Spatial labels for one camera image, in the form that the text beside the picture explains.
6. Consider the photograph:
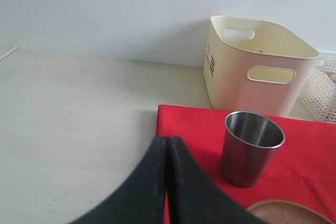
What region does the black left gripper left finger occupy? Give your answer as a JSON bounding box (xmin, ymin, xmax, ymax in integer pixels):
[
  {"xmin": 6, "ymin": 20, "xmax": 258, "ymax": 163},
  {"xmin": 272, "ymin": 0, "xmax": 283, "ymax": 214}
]
[{"xmin": 72, "ymin": 137, "xmax": 168, "ymax": 223}]

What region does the brown wooden plate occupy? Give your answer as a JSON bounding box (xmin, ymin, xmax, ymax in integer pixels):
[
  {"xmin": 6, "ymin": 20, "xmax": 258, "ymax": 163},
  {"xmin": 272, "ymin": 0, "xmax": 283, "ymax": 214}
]
[{"xmin": 246, "ymin": 199, "xmax": 333, "ymax": 224}]

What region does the red table cloth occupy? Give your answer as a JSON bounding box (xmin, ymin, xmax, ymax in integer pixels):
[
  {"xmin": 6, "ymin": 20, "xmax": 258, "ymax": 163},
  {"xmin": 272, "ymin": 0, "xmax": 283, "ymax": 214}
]
[{"xmin": 156, "ymin": 105, "xmax": 335, "ymax": 221}]

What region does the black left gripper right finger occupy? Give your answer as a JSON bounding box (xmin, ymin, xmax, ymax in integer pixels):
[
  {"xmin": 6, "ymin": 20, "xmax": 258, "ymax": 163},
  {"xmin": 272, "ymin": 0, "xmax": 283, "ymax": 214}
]
[{"xmin": 167, "ymin": 137, "xmax": 264, "ymax": 224}]

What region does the cream plastic bin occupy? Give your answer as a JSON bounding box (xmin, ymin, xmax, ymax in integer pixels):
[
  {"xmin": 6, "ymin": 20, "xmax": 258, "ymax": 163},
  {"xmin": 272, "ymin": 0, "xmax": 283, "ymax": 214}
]
[{"xmin": 203, "ymin": 16, "xmax": 319, "ymax": 116}]

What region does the white perforated plastic basket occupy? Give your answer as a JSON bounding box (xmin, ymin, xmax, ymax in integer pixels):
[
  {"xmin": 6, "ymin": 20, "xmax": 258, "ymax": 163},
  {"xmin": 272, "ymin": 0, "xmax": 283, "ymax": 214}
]
[{"xmin": 299, "ymin": 51, "xmax": 335, "ymax": 123}]

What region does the stainless steel cup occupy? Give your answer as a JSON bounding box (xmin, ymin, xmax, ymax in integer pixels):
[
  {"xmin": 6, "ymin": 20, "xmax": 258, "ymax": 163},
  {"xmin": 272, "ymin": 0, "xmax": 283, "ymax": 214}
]
[{"xmin": 220, "ymin": 111, "xmax": 286, "ymax": 188}]

